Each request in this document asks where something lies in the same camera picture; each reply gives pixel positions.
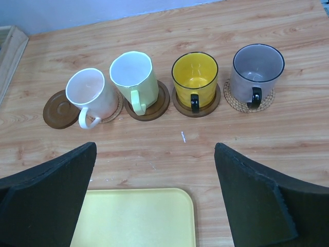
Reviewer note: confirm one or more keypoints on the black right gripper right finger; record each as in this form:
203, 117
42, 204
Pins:
268, 208

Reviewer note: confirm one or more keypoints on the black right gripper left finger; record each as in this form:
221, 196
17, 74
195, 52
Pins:
40, 206

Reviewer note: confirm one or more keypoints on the yellow plastic tray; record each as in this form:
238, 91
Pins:
136, 217

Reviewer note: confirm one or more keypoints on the large brown wooden coaster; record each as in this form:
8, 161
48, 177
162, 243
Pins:
59, 112

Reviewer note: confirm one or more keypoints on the woven rattan coaster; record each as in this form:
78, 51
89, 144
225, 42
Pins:
242, 107
103, 105

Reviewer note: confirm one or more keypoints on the pink cup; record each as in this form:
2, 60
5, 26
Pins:
82, 81

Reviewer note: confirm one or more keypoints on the purple translucent cup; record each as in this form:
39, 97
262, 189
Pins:
255, 70

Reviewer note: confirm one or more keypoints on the yellow translucent cup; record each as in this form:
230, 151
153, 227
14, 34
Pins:
195, 79

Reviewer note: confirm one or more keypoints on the white cup green handle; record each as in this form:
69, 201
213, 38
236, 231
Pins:
133, 75

